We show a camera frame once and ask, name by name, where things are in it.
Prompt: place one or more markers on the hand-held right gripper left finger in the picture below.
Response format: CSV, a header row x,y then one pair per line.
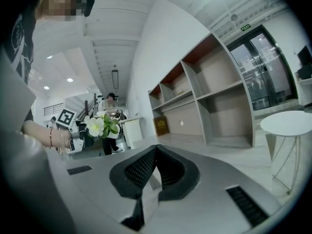
x,y
102,177

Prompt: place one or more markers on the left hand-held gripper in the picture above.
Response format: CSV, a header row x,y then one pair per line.
x,y
67,119

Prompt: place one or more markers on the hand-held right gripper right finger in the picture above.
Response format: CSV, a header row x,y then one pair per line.
x,y
207,179

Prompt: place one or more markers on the white flowers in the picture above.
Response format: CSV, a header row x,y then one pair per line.
x,y
96,125

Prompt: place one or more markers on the person's left forearm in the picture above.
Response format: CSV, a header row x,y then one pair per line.
x,y
39,134

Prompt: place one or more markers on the grey wooden desk with shelves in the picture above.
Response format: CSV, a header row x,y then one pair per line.
x,y
219,101

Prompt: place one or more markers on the black hanging ceiling lamp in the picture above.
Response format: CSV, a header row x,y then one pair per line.
x,y
115,79

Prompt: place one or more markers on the brown hardcover book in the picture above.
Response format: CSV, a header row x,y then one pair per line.
x,y
161,126

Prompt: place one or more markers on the round white side table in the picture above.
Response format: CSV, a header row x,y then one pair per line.
x,y
287,125

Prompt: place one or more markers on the person's black printed t-shirt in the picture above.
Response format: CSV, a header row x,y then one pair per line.
x,y
20,52

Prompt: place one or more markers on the glass double door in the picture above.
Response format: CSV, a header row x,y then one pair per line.
x,y
263,74

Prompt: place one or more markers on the green exit sign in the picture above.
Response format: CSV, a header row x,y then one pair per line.
x,y
245,27

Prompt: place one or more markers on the black head-worn camera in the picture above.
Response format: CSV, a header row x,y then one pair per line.
x,y
89,5

